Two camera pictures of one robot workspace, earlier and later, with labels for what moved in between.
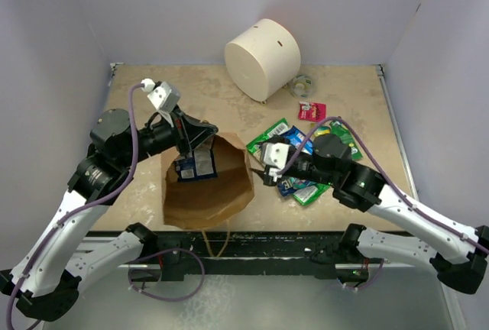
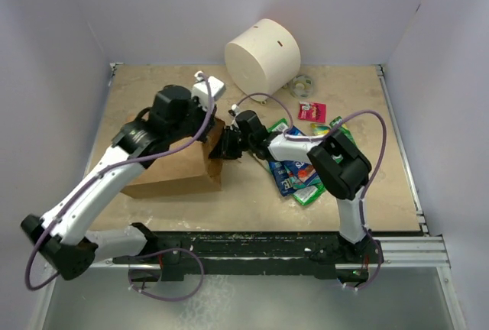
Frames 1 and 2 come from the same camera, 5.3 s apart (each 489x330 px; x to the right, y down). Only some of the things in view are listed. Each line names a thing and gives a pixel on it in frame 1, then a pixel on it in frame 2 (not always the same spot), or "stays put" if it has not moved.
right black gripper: x=267 y=179 to x=223 y=150
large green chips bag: x=254 y=147 stays put
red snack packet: x=312 y=111 stays put
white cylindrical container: x=264 y=60 stays put
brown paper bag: x=195 y=202 to x=184 y=167
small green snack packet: x=346 y=137 stays put
